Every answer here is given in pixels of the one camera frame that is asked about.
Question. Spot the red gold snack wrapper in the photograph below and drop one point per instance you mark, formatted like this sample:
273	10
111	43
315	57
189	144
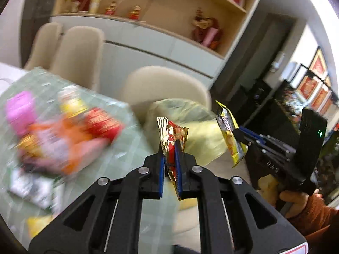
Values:
173	139

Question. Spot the right hand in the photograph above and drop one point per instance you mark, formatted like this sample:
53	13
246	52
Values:
269	188

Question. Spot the right forearm orange sleeve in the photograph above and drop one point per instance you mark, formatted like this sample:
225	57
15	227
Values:
314	220

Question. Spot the red gift bag decoration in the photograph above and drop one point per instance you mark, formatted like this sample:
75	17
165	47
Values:
207	31

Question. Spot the pink tin box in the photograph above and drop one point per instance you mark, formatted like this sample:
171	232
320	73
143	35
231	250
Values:
20	112

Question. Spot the yellow bagged trash bin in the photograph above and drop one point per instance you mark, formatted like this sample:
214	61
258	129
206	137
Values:
205	140

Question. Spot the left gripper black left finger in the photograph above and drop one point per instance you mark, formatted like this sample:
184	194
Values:
106	217

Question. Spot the yellow white snack wrapper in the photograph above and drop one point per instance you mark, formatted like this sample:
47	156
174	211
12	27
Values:
227	125

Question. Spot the beige chair near bin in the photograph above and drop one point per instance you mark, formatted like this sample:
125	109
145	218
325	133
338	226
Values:
150	84

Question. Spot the white yellow toy holder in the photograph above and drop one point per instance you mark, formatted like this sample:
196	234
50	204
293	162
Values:
70	102

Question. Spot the green checked tablecloth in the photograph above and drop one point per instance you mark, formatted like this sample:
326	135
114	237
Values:
126	153

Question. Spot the green snack bag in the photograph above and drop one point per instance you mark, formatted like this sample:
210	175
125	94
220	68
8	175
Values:
44	191

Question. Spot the white wood sideboard cabinet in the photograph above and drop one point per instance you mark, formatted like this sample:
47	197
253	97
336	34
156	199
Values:
156	32

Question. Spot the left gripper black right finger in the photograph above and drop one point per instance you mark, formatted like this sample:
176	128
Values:
233	217

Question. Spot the red paper cup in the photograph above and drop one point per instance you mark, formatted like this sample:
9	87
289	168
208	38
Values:
101	124

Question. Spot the beige chair middle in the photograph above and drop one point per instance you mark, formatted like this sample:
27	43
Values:
79	55

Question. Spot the orange clear snack bag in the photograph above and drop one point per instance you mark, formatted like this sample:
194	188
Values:
59	146

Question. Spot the beige chair far left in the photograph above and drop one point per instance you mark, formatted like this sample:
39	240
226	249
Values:
44	46

